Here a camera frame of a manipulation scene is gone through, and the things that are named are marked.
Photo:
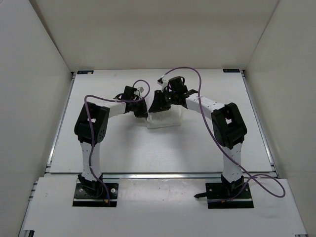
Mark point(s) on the white pleated skirt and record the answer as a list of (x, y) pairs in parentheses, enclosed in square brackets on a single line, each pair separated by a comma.
[(171, 117)]

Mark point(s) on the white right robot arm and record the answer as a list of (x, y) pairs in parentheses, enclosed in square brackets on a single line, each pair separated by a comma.
[(228, 127)]

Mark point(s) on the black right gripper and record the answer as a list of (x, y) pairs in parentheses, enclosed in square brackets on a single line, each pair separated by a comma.
[(158, 104)]

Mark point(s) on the right corner label sticker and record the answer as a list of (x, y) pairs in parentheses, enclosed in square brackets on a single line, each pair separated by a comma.
[(231, 70)]

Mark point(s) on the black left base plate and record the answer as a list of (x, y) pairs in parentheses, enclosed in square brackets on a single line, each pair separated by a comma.
[(83, 199)]

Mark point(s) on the left corner label sticker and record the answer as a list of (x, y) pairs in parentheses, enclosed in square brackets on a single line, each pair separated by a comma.
[(85, 72)]

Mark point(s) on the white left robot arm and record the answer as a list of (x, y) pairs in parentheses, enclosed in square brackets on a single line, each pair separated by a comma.
[(91, 127)]

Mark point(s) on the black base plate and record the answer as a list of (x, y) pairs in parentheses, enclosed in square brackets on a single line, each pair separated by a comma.
[(218, 198), (83, 199)]

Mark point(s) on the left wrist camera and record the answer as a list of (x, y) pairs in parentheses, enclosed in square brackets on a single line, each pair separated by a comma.
[(139, 90)]

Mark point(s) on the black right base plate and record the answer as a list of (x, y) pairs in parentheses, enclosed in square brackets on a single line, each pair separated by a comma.
[(218, 198)]

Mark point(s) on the aluminium front rail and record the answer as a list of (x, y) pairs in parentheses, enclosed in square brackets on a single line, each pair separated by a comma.
[(194, 175)]

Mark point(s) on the corner label sticker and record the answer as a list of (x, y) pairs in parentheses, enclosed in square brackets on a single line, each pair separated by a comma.
[(85, 72), (231, 70)]

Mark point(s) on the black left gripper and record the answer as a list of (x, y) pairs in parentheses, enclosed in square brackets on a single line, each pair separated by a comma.
[(143, 112)]

